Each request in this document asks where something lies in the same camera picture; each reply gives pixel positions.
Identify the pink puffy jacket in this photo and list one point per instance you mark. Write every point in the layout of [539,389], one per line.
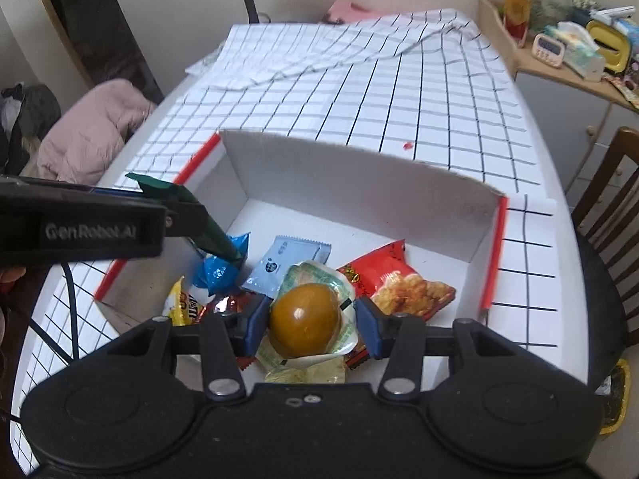
[80,146]

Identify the braised egg clear packet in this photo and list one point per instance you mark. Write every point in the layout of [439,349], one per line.
[311,320]

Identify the wooden corner shelf cabinet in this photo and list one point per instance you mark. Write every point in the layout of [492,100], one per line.
[577,118]

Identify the red white cardboard box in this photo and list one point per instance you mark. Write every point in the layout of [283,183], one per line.
[264,185]

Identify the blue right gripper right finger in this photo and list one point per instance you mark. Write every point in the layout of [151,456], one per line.
[375,328]

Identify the yellow black container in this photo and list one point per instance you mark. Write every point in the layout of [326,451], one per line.
[612,44]

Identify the brown wooden chair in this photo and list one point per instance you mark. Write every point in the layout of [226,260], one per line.
[606,227]

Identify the red chips snack bag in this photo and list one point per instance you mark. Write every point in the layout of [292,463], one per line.
[395,287]

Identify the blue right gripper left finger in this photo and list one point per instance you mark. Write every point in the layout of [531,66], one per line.
[252,312]

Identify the cream white snack packet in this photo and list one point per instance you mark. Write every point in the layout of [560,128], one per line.
[329,372]

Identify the light blue snack packet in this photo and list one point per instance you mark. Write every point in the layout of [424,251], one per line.
[284,252]

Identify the yellow snack packet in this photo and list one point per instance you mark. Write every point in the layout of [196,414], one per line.
[181,307]

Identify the white black checkered tablecloth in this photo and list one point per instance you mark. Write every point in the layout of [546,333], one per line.
[433,89]

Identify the white tissue box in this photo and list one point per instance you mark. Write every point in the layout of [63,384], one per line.
[582,53]

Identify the green snack packet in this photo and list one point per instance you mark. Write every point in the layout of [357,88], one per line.
[187,217]

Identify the orange liquid bottle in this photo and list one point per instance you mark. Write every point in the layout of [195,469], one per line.
[516,15]

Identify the blue cookie snack packet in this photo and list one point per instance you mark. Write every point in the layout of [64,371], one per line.
[218,276]

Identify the white digital timer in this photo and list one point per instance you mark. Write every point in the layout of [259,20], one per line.
[548,50]

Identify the pink folder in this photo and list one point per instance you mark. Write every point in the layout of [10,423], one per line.
[346,12]

